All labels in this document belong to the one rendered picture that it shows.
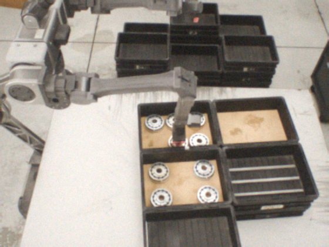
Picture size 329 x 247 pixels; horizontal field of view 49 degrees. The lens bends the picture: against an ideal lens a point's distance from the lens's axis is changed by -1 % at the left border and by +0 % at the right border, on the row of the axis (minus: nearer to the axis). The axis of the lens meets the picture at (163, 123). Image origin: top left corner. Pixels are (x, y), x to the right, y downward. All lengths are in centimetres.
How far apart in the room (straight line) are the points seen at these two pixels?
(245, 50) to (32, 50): 193
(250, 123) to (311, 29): 230
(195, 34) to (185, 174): 151
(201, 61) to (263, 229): 154
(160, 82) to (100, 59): 237
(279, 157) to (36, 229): 126
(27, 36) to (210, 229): 111
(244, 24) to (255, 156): 171
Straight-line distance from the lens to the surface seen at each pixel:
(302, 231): 194
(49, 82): 130
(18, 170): 294
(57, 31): 150
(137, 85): 122
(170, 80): 119
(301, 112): 234
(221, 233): 170
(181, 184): 177
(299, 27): 414
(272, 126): 205
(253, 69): 277
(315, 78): 338
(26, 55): 137
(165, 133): 192
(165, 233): 167
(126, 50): 287
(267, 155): 192
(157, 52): 284
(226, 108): 202
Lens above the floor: 240
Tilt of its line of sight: 53 degrees down
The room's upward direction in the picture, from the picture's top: 1 degrees clockwise
